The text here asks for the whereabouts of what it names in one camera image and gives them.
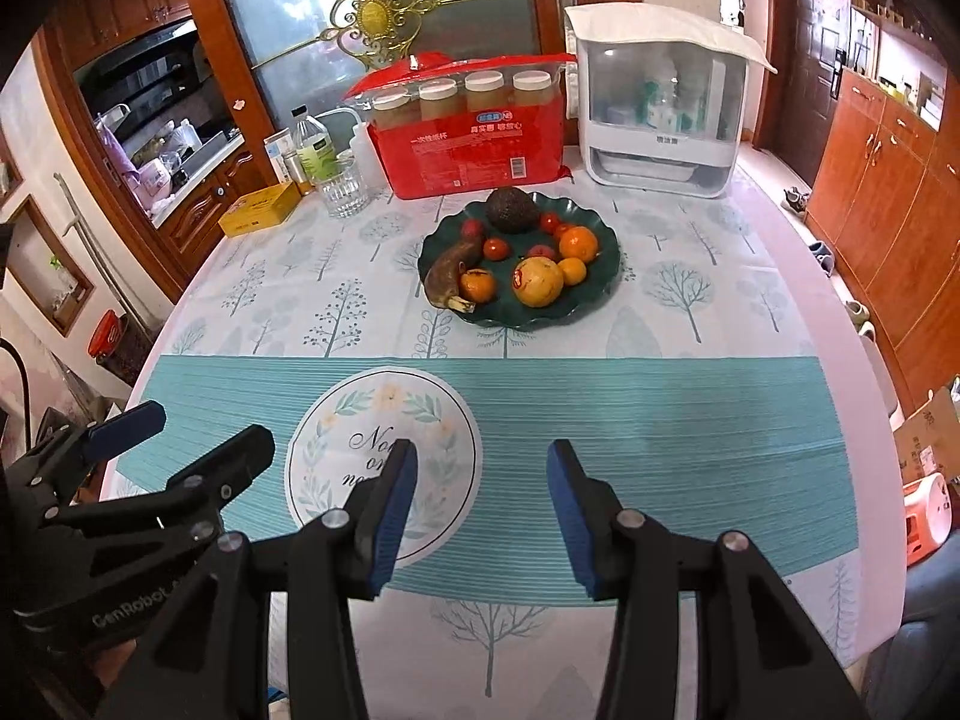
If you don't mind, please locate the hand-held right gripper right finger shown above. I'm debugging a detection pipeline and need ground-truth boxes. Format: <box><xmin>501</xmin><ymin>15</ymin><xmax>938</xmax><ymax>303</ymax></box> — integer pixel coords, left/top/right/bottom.
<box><xmin>546</xmin><ymin>440</ymin><xmax>863</xmax><ymax>720</ymax></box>

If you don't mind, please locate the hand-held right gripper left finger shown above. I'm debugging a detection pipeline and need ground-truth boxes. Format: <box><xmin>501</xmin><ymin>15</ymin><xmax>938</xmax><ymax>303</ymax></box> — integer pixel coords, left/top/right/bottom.
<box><xmin>97</xmin><ymin>439</ymin><xmax>419</xmax><ymax>720</ymax></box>

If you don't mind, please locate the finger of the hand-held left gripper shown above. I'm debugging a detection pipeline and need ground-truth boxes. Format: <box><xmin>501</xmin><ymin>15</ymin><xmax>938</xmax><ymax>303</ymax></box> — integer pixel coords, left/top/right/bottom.
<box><xmin>52</xmin><ymin>424</ymin><xmax>277</xmax><ymax>549</ymax></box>
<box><xmin>26</xmin><ymin>400</ymin><xmax>167</xmax><ymax>508</ymax></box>

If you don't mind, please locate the large orange with red sticker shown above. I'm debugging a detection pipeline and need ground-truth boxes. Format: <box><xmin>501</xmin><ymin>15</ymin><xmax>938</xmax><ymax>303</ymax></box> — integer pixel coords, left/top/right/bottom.
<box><xmin>512</xmin><ymin>256</ymin><xmax>565</xmax><ymax>308</ymax></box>

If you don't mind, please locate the dark green scalloped plate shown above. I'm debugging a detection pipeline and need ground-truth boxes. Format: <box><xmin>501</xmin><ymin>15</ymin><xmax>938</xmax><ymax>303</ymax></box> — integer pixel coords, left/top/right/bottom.
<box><xmin>418</xmin><ymin>191</ymin><xmax>623</xmax><ymax>329</ymax></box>

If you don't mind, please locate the overripe brown banana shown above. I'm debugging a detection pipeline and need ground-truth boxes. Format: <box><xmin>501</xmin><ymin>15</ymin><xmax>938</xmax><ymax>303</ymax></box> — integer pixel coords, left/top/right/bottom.
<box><xmin>424</xmin><ymin>240</ymin><xmax>481</xmax><ymax>314</ymax></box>

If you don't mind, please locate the medium orange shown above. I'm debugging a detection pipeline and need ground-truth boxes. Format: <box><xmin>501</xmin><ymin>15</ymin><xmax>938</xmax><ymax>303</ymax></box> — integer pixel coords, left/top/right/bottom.
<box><xmin>559</xmin><ymin>226</ymin><xmax>600</xmax><ymax>262</ymax></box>

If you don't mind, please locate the brown avocado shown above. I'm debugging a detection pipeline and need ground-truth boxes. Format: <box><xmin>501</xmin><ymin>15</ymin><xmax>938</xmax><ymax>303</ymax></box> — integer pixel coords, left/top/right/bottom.
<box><xmin>485</xmin><ymin>187</ymin><xmax>539</xmax><ymax>235</ymax></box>

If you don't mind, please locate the red basket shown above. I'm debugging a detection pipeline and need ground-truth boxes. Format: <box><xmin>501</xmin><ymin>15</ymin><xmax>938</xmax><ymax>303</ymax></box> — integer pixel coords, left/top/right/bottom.
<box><xmin>86</xmin><ymin>309</ymin><xmax>128</xmax><ymax>359</ymax></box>

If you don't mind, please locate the tree print tablecloth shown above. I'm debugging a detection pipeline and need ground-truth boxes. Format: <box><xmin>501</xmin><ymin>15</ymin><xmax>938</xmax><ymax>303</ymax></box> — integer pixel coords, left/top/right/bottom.
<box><xmin>97</xmin><ymin>165</ymin><xmax>901</xmax><ymax>720</ymax></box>

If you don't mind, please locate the brown kitchen base cabinet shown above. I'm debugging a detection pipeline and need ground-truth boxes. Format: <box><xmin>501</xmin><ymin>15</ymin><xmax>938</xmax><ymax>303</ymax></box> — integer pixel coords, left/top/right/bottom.
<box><xmin>150</xmin><ymin>127</ymin><xmax>263</xmax><ymax>263</ymax></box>

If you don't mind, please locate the yellow cardboard box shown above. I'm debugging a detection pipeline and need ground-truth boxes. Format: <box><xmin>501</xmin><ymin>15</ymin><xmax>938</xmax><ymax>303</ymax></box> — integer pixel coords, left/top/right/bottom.
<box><xmin>217</xmin><ymin>180</ymin><xmax>302</xmax><ymax>239</ymax></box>

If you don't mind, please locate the clear glass tumbler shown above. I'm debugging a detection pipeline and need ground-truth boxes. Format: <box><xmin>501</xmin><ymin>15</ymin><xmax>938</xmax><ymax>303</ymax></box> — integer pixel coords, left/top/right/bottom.
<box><xmin>322</xmin><ymin>152</ymin><xmax>370</xmax><ymax>220</ymax></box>

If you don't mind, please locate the clear bottle with green label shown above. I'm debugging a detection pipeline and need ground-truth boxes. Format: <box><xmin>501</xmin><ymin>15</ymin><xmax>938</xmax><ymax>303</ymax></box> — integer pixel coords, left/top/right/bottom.
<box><xmin>291</xmin><ymin>106</ymin><xmax>333</xmax><ymax>185</ymax></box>

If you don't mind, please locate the white squeeze bottle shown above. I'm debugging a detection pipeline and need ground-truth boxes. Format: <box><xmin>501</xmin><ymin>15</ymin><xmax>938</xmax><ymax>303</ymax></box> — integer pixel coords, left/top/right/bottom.
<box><xmin>315</xmin><ymin>109</ymin><xmax>387</xmax><ymax>192</ymax></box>

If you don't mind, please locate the pink and white appliance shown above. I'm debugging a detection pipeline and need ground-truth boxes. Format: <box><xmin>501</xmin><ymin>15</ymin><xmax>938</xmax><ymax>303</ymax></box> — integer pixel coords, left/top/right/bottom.
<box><xmin>900</xmin><ymin>472</ymin><xmax>955</xmax><ymax>567</ymax></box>

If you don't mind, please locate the brown cardboard box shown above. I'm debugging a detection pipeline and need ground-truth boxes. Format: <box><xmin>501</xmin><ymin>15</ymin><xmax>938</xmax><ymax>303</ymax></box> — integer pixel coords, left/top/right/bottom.
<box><xmin>892</xmin><ymin>382</ymin><xmax>960</xmax><ymax>488</ymax></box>

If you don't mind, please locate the white countertop storage cabinet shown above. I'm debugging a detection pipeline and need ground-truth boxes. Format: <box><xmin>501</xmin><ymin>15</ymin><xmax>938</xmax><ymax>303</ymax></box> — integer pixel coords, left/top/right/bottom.
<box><xmin>562</xmin><ymin>4</ymin><xmax>779</xmax><ymax>200</ymax></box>

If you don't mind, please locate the red bag of paper cups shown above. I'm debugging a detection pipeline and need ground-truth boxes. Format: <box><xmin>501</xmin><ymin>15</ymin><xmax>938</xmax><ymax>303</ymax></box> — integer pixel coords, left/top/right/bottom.
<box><xmin>345</xmin><ymin>51</ymin><xmax>578</xmax><ymax>201</ymax></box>

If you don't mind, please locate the frosted glass door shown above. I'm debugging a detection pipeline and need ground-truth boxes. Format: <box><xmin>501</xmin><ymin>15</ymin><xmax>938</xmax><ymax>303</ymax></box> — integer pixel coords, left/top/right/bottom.
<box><xmin>206</xmin><ymin>0</ymin><xmax>548</xmax><ymax>166</ymax></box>

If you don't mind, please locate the gold door ornament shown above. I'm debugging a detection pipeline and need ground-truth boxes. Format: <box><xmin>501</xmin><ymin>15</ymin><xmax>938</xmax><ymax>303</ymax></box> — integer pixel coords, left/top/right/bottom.
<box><xmin>319</xmin><ymin>0</ymin><xmax>451</xmax><ymax>65</ymax></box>

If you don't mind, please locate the dark wooden entrance door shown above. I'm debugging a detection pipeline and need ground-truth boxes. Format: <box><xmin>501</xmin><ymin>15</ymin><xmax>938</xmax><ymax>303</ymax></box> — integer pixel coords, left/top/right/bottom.
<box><xmin>780</xmin><ymin>0</ymin><xmax>852</xmax><ymax>158</ymax></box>

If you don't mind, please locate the orange wooden wall cabinet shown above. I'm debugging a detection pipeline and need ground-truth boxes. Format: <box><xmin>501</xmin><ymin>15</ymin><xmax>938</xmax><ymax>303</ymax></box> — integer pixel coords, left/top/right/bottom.
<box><xmin>806</xmin><ymin>64</ymin><xmax>960</xmax><ymax>421</ymax></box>

